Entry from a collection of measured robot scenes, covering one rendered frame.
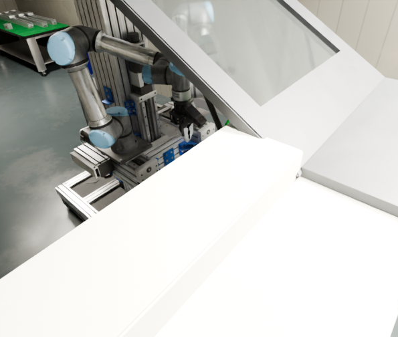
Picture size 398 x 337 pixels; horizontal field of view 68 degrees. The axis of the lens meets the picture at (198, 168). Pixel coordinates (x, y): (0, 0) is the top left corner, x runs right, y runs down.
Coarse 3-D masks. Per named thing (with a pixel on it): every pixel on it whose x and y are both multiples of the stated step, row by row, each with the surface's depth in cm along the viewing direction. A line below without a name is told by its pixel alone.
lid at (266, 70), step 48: (144, 0) 86; (192, 0) 98; (240, 0) 109; (288, 0) 119; (192, 48) 83; (240, 48) 94; (288, 48) 104; (336, 48) 114; (240, 96) 80; (288, 96) 87; (336, 96) 96; (288, 144) 77
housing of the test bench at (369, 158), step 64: (384, 128) 85; (320, 192) 70; (384, 192) 65; (256, 256) 57; (320, 256) 57; (384, 256) 56; (192, 320) 48; (256, 320) 48; (320, 320) 48; (384, 320) 47
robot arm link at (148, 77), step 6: (162, 60) 124; (144, 66) 120; (150, 66) 119; (156, 66) 119; (162, 66) 118; (144, 72) 119; (150, 72) 118; (156, 72) 118; (162, 72) 117; (144, 78) 120; (150, 78) 119; (156, 78) 119; (162, 78) 118; (162, 84) 122
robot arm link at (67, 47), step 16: (64, 32) 118; (80, 32) 124; (48, 48) 119; (64, 48) 117; (80, 48) 122; (64, 64) 121; (80, 64) 123; (80, 80) 128; (80, 96) 132; (96, 96) 134; (96, 112) 137; (96, 128) 139; (112, 128) 143; (96, 144) 145; (112, 144) 149
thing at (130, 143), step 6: (120, 138) 158; (126, 138) 160; (132, 138) 163; (114, 144) 161; (120, 144) 161; (126, 144) 161; (132, 144) 163; (114, 150) 162; (120, 150) 161; (126, 150) 162
